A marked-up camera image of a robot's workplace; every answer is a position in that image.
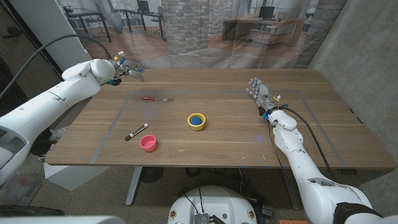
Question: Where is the black door handle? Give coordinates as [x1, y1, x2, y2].
[2, 26, 23, 40]

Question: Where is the yellow cup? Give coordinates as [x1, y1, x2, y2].
[187, 113, 206, 132]

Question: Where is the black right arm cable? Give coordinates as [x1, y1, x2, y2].
[279, 105, 334, 175]

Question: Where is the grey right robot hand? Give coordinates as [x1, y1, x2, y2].
[245, 76, 281, 116]

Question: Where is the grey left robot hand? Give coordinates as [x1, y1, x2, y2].
[107, 51, 146, 86]

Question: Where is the black round fan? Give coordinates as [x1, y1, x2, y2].
[141, 167, 165, 184]

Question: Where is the white wall panel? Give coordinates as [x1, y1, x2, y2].
[9, 0, 93, 72]

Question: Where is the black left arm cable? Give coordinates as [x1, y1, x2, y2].
[0, 33, 113, 98]

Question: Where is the light grey table leg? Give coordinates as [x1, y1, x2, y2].
[125, 167, 144, 207]

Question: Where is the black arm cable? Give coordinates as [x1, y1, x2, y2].
[279, 105, 334, 175]
[0, 33, 113, 98]

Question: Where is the dark grey table leg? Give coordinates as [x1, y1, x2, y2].
[280, 167, 302, 211]

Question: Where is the brown and white marker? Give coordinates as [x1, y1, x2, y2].
[124, 123, 149, 142]

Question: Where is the printed office backdrop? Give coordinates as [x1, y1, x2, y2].
[58, 0, 348, 70]

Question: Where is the fork with red handle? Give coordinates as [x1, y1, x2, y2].
[141, 96, 175, 103]

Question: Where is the pink cup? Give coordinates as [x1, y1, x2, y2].
[139, 134, 158, 153]

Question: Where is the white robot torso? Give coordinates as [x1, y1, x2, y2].
[167, 185, 258, 224]

